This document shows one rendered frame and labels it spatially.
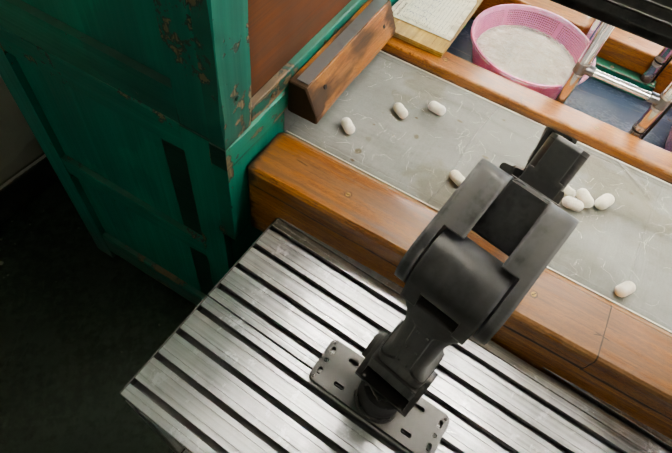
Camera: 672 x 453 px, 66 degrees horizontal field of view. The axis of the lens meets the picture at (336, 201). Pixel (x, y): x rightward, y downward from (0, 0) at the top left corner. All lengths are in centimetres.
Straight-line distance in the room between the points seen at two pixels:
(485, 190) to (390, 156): 49
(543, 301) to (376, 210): 28
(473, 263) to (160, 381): 52
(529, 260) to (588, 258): 51
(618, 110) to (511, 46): 28
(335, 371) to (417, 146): 42
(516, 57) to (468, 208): 82
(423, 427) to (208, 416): 30
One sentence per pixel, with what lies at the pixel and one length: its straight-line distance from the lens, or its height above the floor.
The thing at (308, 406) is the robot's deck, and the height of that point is 67.
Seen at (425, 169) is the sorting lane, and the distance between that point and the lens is 91.
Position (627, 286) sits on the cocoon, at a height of 76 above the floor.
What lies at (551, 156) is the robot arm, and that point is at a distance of 70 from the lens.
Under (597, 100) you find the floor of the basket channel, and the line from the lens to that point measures 130.
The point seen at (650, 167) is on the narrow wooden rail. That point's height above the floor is 76.
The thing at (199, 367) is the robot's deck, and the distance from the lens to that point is 80.
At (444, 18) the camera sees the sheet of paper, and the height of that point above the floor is 78.
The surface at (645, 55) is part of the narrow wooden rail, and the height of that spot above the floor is 76.
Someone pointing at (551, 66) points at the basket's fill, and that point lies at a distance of 123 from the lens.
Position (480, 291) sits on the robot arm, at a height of 108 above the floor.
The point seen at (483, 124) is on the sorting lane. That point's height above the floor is 74.
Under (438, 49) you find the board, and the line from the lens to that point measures 109.
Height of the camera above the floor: 143
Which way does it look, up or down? 55 degrees down
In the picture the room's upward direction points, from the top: 11 degrees clockwise
